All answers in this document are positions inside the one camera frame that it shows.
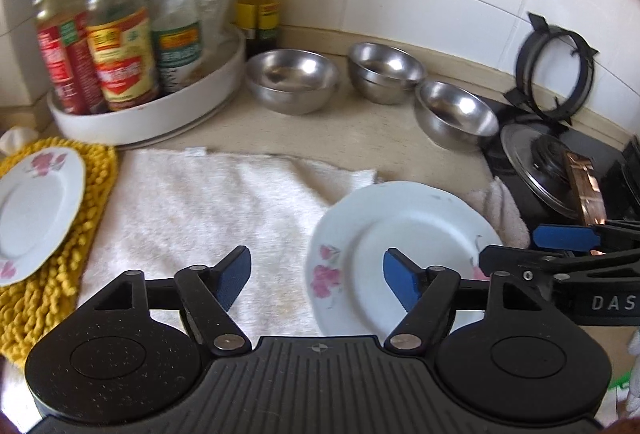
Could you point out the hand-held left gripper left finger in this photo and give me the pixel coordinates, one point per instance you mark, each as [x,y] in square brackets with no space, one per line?
[239,274]

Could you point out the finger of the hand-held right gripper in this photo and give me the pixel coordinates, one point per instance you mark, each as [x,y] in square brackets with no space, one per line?
[565,237]
[510,258]

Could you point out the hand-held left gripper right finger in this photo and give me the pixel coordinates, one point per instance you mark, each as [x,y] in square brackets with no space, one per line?
[400,279]

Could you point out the white floral plate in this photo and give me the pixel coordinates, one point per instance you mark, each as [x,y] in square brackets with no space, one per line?
[35,214]
[360,224]

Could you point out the stainless steel bowl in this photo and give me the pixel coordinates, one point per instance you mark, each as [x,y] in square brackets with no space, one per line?
[452,113]
[292,78]
[385,68]

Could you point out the copper coloured object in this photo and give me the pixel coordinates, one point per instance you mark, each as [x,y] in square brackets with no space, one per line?
[585,194]

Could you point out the steel pot lid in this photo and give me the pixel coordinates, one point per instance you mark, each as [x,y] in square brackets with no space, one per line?
[520,163]

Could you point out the black gas stove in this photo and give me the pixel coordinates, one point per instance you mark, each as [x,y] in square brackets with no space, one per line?
[495,158]

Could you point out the yellow chenille mat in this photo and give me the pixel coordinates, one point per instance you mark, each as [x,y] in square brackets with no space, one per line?
[95,224]

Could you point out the white round tray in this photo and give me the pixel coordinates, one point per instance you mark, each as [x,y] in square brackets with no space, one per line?
[200,88]

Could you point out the clear bottle green label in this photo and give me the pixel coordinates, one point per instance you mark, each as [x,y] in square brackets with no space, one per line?
[175,48]

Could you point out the gold cap sauce bottle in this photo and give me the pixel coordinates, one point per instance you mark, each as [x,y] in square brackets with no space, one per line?
[122,63]

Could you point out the white crumpled cloth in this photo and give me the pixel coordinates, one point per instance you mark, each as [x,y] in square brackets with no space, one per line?
[17,141]

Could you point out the red label sauce bottle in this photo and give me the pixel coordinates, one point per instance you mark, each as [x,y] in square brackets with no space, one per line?
[55,58]

